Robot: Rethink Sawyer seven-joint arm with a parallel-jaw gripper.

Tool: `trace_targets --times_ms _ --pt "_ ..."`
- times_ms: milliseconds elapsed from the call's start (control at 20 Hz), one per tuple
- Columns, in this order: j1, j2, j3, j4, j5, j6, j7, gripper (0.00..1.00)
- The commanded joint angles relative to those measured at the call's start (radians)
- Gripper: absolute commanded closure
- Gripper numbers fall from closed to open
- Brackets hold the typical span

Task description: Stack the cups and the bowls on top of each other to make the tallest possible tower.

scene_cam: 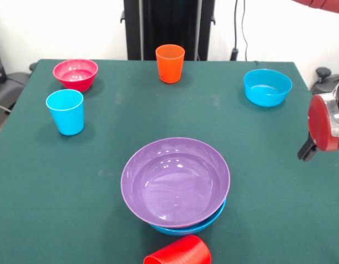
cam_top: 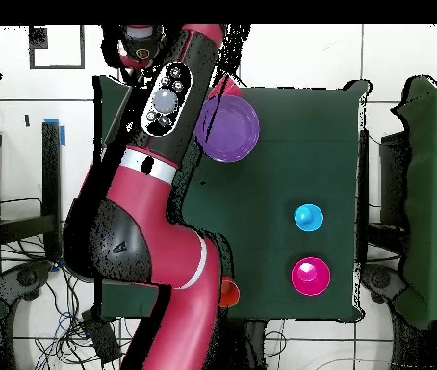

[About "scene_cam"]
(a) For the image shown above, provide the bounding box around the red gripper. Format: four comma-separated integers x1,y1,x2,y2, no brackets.
297,93,339,163

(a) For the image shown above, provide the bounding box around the purple bowl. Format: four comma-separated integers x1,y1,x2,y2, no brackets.
121,137,231,229

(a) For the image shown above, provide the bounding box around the large blue bowl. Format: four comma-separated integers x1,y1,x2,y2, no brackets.
149,197,227,237

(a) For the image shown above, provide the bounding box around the red cup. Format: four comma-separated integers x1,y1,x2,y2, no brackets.
143,234,212,264

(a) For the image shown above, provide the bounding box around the black equipment base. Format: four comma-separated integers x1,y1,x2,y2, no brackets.
310,67,339,96
0,71,30,107

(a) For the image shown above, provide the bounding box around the small blue bowl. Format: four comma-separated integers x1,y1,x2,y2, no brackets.
243,68,293,107

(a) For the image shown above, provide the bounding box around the orange cup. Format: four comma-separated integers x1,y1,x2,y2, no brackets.
155,44,186,84

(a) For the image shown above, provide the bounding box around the blue cup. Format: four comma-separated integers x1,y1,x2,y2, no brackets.
46,89,85,136

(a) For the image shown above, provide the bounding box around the small pinkish red bowl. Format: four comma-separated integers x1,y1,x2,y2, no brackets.
52,59,99,93

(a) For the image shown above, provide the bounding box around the dark green tablecloth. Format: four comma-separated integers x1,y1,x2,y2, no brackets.
0,59,339,264

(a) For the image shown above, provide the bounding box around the black cable with plug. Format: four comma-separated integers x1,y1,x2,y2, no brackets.
229,0,249,62

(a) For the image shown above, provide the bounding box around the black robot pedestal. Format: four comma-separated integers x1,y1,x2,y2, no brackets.
120,0,216,61

